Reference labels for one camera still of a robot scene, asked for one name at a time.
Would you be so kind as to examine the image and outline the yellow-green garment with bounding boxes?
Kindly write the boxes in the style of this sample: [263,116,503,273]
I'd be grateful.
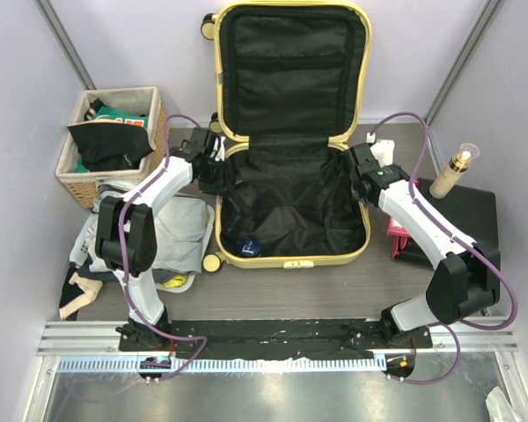
[162,274,188,288]

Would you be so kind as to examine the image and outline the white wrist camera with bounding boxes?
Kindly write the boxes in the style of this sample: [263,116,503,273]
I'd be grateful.
[211,135,226,161]
[366,132,395,167]

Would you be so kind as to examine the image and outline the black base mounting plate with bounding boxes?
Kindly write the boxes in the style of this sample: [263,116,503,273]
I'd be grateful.
[115,319,433,360]

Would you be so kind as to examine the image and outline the dark folded garment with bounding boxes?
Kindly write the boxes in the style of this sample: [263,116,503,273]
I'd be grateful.
[152,269,177,284]

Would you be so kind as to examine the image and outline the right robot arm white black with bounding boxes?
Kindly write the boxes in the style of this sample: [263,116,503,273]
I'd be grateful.
[344,143,501,347]

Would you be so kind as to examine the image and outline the aluminium rail frame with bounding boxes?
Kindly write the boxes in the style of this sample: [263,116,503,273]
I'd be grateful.
[38,321,518,353]

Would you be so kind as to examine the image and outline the beige cosmetic bottle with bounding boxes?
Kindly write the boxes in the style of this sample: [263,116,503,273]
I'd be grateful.
[429,143,480,199]

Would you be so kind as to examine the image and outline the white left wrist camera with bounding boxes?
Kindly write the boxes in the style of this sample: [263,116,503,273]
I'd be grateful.
[211,135,226,161]

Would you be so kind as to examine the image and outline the black storage box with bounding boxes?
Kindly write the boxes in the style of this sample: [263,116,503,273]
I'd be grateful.
[400,178,502,317]

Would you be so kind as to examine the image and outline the crumpled white plastic sheet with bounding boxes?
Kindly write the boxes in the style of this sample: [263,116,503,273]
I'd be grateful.
[485,387,521,422]

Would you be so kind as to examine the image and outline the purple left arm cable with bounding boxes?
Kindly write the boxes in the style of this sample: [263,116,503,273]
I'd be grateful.
[118,114,209,383]

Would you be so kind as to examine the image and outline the woven wicker laundry basket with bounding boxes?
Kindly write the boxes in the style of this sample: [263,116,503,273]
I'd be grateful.
[55,87,165,208]

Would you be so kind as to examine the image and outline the pink drawer tray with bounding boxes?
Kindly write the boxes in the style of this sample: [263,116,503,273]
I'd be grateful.
[387,217,410,259]

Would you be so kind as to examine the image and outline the black garment in basket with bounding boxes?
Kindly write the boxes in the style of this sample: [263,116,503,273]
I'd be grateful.
[68,120,154,172]

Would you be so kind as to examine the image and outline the light grey garment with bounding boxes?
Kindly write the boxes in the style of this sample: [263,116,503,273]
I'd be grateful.
[70,178,212,278]

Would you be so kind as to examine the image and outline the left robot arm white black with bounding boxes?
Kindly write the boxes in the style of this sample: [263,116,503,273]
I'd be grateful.
[95,127,224,351]

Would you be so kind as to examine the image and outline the green printed garment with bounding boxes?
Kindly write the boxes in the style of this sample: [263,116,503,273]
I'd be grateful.
[92,106,149,128]

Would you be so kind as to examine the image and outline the white slotted cable duct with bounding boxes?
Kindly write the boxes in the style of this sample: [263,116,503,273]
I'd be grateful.
[56,354,386,375]

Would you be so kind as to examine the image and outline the dark blue round jar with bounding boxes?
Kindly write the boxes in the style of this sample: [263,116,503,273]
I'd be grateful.
[238,236,263,258]

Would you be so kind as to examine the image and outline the yellow hard-shell suitcase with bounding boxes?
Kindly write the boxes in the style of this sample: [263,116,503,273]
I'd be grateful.
[200,1,372,273]

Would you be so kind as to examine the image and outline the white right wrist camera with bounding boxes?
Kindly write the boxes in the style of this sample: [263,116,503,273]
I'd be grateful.
[366,132,395,167]

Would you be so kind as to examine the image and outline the white perforated plastic basket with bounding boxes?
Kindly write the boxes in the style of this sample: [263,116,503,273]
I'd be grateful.
[68,206,216,294]

